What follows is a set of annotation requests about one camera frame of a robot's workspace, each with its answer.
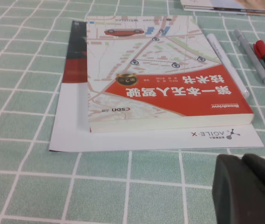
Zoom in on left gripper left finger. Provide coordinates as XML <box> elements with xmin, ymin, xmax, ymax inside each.
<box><xmin>212</xmin><ymin>154</ymin><xmax>265</xmax><ymax>224</ymax></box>

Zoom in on grey pen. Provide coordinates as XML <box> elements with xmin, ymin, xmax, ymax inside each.
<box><xmin>234</xmin><ymin>28</ymin><xmax>265</xmax><ymax>85</ymax></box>

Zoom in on white pen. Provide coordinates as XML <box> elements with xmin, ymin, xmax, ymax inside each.
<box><xmin>206</xmin><ymin>33</ymin><xmax>250</xmax><ymax>99</ymax></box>

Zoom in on red white map book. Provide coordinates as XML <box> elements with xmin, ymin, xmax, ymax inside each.
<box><xmin>49</xmin><ymin>20</ymin><xmax>265</xmax><ymax>153</ymax></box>

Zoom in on red map cover book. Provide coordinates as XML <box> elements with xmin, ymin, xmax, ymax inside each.
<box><xmin>86</xmin><ymin>15</ymin><xmax>255</xmax><ymax>133</ymax></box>

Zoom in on desert car brochure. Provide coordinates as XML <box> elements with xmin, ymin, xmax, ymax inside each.
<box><xmin>183</xmin><ymin>6</ymin><xmax>265</xmax><ymax>17</ymax></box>

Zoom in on green checkered tablecloth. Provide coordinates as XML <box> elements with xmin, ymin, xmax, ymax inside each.
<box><xmin>0</xmin><ymin>0</ymin><xmax>265</xmax><ymax>224</ymax></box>

